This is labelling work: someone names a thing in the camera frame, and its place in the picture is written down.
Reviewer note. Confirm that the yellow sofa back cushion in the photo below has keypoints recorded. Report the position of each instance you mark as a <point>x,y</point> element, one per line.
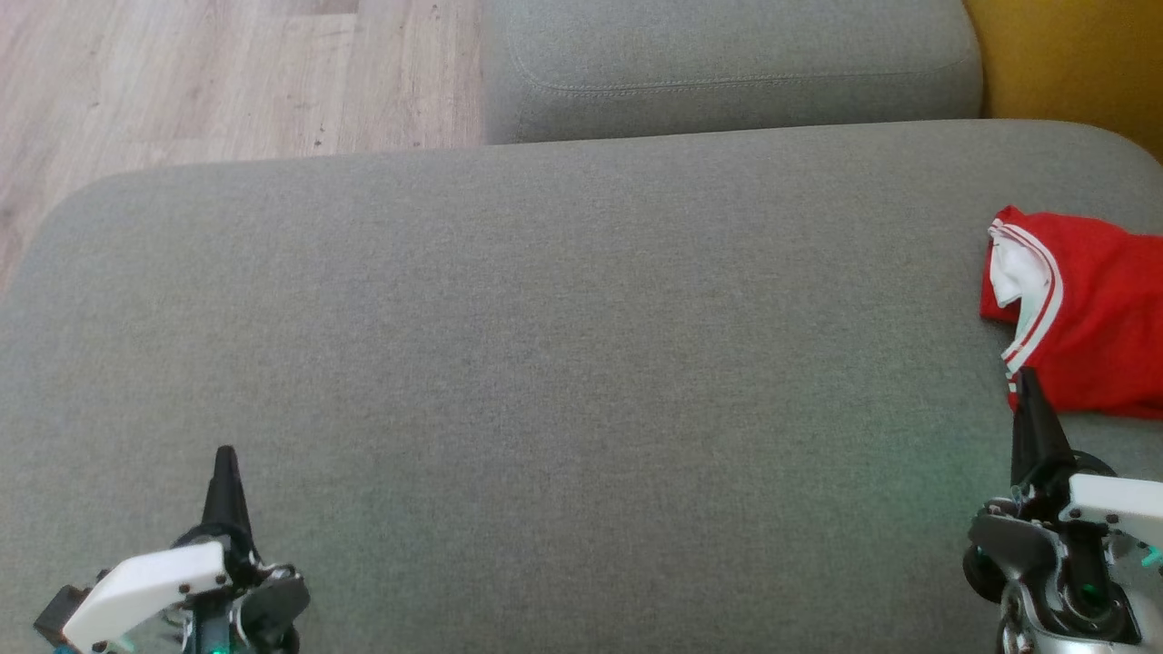
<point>1072,54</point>

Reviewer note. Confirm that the large grey sofa seat cushion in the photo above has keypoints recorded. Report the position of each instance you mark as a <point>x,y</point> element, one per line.
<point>545,363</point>

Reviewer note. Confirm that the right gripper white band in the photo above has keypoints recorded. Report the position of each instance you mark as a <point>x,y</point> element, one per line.
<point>1118,509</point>

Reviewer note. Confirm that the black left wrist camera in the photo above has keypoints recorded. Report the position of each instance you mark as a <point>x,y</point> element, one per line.
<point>64,613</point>

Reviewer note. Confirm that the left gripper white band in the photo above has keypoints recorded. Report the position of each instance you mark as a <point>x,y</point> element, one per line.
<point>145,590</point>

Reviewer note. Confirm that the red white basketball jersey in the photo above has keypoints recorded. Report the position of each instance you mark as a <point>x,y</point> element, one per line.
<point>1099,318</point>

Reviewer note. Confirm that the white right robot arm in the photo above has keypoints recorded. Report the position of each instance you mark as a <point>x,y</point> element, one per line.
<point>1072,627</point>

